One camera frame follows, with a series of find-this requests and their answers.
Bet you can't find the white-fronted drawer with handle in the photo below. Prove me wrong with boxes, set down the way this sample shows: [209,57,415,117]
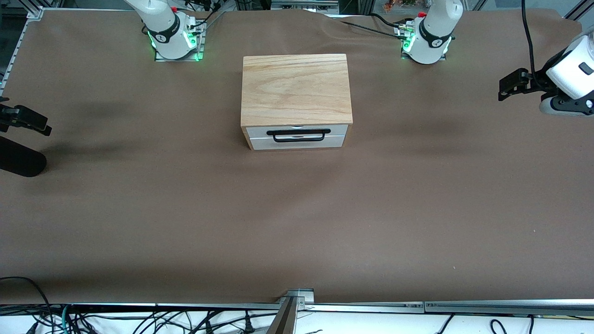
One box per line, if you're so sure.
[245,124,349,139]

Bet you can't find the light wooden drawer cabinet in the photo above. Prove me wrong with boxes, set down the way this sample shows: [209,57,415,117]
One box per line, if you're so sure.
[241,54,353,150]

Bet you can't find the black foam cylinder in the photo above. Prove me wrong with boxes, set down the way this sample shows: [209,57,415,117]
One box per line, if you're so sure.
[0,136,47,178]

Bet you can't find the brown table cover sheet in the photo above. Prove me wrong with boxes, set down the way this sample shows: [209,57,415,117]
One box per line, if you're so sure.
[0,7,594,307]

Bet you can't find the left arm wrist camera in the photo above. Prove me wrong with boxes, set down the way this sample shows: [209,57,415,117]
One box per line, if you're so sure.
[539,94,594,116]

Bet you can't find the aluminium table side rail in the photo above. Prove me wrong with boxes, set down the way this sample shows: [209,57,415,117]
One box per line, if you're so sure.
[0,7,45,89]

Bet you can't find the black arm base cable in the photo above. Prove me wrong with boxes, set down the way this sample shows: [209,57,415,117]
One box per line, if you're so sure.
[341,13,405,37]
[186,0,224,33]

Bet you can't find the looped black cable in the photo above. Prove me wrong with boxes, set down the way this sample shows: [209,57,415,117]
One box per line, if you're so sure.
[0,277,52,334]

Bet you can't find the aluminium table edge rail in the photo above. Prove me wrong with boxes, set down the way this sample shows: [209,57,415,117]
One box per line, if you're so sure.
[0,299,594,317]

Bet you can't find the tangled black cable bundle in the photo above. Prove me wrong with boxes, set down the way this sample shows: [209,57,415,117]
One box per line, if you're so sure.
[70,310,279,334]

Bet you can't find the aluminium camera mount post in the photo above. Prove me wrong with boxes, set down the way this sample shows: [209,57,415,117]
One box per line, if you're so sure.
[267,289,315,334]

